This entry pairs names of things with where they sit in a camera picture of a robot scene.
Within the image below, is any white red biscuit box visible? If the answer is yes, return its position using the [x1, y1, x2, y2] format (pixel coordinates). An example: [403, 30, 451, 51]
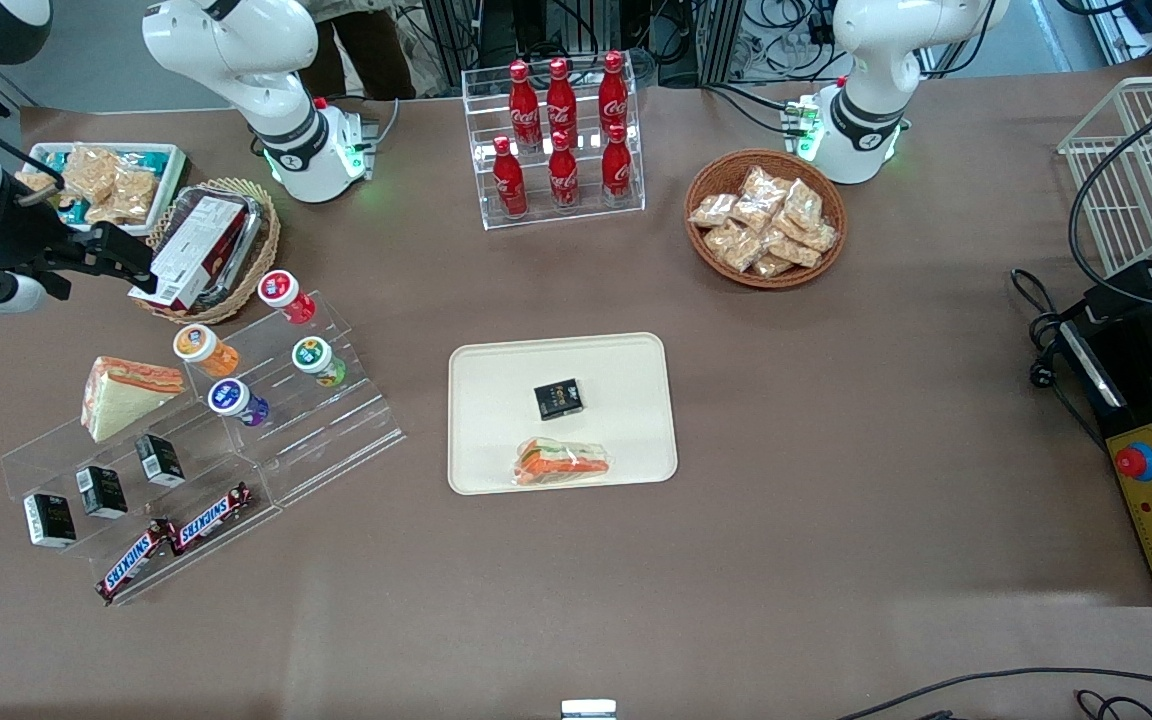
[127, 194, 250, 310]

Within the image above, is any dark plastic food tray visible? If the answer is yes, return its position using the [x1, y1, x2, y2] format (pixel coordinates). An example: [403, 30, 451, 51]
[162, 183, 270, 303]

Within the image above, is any aluminium frame rack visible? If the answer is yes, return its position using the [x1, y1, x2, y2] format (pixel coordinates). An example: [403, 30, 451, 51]
[420, 0, 839, 89]

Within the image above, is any coiled black cable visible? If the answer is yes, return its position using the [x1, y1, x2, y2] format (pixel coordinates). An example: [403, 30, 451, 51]
[1074, 689, 1152, 720]

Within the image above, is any person in brown trousers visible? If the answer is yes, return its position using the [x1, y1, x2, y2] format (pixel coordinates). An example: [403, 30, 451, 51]
[296, 0, 419, 102]

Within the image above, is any purple gum bottle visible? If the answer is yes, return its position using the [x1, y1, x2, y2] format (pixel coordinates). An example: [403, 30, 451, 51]
[208, 378, 270, 428]

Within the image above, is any small black box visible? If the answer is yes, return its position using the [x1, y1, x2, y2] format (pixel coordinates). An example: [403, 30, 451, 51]
[75, 465, 129, 519]
[23, 492, 78, 548]
[134, 433, 186, 489]
[534, 379, 585, 421]

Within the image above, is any cream plastic tray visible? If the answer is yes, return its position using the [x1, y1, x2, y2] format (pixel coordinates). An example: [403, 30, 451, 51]
[448, 332, 679, 496]

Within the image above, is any black looped cable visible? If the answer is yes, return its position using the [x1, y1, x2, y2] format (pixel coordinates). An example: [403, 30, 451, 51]
[1068, 88, 1152, 293]

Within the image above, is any orange gum bottle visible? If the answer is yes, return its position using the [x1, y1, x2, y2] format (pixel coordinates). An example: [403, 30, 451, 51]
[173, 324, 241, 379]

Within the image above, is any round wicker basket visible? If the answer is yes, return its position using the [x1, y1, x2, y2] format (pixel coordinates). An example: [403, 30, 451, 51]
[684, 149, 848, 291]

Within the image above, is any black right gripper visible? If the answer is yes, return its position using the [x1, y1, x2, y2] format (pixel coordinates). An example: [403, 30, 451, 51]
[0, 190, 159, 302]

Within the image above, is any clear acrylic bottle rack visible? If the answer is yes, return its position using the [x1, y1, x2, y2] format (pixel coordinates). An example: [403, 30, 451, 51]
[462, 55, 648, 232]

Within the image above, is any oval wicker basket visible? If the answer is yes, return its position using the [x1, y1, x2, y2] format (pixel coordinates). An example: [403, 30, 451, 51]
[131, 177, 283, 327]

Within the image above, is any wrapped triangle sandwich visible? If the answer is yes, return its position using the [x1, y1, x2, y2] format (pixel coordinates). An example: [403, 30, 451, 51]
[81, 356, 185, 444]
[512, 437, 612, 489]

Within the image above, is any white wire basket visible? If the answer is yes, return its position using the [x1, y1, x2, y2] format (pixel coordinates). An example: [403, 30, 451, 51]
[1057, 74, 1152, 282]

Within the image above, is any green gum bottle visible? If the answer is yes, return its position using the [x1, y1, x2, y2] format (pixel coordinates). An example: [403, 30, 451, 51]
[292, 336, 348, 389]

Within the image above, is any clear acrylic gum stand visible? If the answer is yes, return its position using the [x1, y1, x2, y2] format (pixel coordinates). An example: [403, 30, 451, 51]
[186, 288, 407, 508]

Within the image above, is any clear acrylic snack stand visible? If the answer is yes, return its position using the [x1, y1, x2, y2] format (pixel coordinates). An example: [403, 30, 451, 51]
[0, 398, 284, 608]

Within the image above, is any white rectangular bin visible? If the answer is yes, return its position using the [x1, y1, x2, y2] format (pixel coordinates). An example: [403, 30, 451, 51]
[24, 142, 189, 237]

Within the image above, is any long black cable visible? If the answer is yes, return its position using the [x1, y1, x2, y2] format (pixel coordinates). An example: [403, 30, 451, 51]
[834, 667, 1152, 720]

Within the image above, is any snickers bar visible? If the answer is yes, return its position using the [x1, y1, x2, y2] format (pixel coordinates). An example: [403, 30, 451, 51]
[95, 518, 177, 605]
[168, 482, 254, 556]

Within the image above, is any black yellow control box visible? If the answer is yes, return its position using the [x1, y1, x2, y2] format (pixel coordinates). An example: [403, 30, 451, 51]
[1054, 228, 1152, 608]

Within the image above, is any black cable with plug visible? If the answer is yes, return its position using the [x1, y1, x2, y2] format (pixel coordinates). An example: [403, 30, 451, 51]
[1010, 267, 1109, 441]

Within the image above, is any red cola bottle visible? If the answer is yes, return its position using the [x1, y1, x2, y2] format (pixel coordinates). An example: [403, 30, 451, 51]
[547, 130, 581, 210]
[601, 123, 634, 199]
[492, 136, 529, 219]
[598, 50, 630, 141]
[546, 57, 579, 149]
[508, 59, 543, 153]

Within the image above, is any red gum bottle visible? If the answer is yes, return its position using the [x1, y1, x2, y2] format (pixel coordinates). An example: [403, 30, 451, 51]
[257, 270, 318, 325]

